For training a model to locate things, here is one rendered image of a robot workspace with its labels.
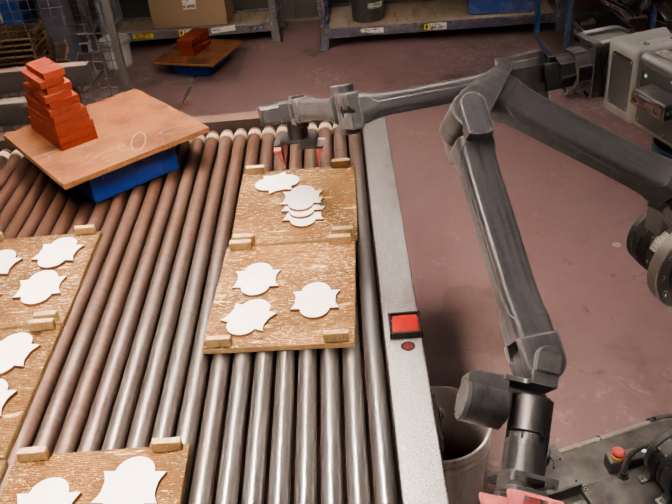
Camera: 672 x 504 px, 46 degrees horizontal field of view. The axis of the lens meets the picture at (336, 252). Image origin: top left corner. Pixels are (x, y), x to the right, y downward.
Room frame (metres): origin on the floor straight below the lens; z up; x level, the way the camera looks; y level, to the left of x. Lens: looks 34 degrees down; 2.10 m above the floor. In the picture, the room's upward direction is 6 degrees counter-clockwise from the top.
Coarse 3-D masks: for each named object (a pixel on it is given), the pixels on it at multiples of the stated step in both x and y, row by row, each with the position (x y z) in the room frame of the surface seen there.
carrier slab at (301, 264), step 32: (256, 256) 1.71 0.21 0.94; (288, 256) 1.70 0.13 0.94; (320, 256) 1.68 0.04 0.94; (352, 256) 1.67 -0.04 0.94; (224, 288) 1.59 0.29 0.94; (288, 288) 1.56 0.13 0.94; (352, 288) 1.53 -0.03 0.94; (288, 320) 1.43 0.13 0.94; (320, 320) 1.42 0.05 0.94; (352, 320) 1.41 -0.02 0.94; (224, 352) 1.36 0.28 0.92
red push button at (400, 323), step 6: (396, 318) 1.41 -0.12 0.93; (402, 318) 1.41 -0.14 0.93; (408, 318) 1.40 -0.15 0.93; (414, 318) 1.40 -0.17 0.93; (396, 324) 1.39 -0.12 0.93; (402, 324) 1.38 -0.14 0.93; (408, 324) 1.38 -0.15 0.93; (414, 324) 1.38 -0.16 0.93; (396, 330) 1.37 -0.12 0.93; (402, 330) 1.36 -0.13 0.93; (408, 330) 1.36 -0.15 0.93
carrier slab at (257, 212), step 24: (312, 168) 2.17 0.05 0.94; (336, 168) 2.15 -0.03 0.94; (240, 192) 2.07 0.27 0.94; (336, 192) 2.01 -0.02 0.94; (240, 216) 1.93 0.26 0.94; (264, 216) 1.91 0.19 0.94; (336, 216) 1.87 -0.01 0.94; (264, 240) 1.79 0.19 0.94; (288, 240) 1.78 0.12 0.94; (312, 240) 1.77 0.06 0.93
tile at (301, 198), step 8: (288, 192) 1.99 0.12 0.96; (296, 192) 1.98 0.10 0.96; (304, 192) 1.98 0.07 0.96; (312, 192) 1.97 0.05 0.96; (320, 192) 1.97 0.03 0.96; (288, 200) 1.94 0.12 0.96; (296, 200) 1.94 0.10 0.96; (304, 200) 1.93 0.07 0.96; (312, 200) 1.93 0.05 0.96; (296, 208) 1.89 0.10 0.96; (304, 208) 1.89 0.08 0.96
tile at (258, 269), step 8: (256, 264) 1.66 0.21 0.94; (264, 264) 1.66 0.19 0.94; (240, 272) 1.64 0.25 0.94; (248, 272) 1.63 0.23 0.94; (256, 272) 1.63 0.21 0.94; (264, 272) 1.63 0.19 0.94; (272, 272) 1.62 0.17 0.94; (280, 272) 1.63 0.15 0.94; (240, 280) 1.60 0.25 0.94; (248, 280) 1.60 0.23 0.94; (256, 280) 1.59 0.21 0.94; (264, 280) 1.59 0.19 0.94; (272, 280) 1.59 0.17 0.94; (232, 288) 1.58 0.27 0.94; (240, 288) 1.57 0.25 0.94; (248, 288) 1.56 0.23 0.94; (256, 288) 1.56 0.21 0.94; (264, 288) 1.56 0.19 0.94; (248, 296) 1.54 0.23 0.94; (256, 296) 1.54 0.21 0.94
